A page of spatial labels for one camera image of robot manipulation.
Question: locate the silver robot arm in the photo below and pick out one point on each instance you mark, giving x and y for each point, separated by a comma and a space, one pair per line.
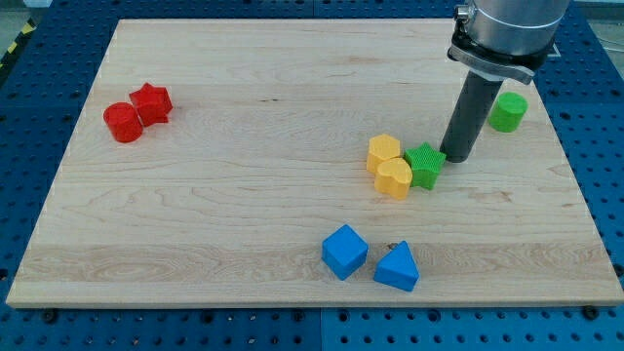
505, 39

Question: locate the light wooden board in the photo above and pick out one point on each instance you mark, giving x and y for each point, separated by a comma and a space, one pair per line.
264, 157

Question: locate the yellow hexagon block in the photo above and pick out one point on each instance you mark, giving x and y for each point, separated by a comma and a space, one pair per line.
381, 148

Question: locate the yellow heart block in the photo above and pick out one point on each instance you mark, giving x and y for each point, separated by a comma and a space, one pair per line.
393, 177

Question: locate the blue cube block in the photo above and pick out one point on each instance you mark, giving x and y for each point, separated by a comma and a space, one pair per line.
344, 252

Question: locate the green star block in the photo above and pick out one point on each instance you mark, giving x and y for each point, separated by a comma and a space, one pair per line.
426, 164

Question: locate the blue triangle block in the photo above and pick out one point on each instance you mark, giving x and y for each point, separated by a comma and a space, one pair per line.
398, 269

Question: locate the red star block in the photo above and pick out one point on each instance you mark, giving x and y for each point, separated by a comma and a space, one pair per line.
152, 104

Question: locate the dark grey cylindrical pointer tool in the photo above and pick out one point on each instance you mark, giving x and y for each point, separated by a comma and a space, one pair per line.
468, 117

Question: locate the red cylinder block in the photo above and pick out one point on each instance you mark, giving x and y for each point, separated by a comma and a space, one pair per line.
122, 121

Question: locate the green cylinder block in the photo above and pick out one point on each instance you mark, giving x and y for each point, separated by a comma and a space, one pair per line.
508, 112

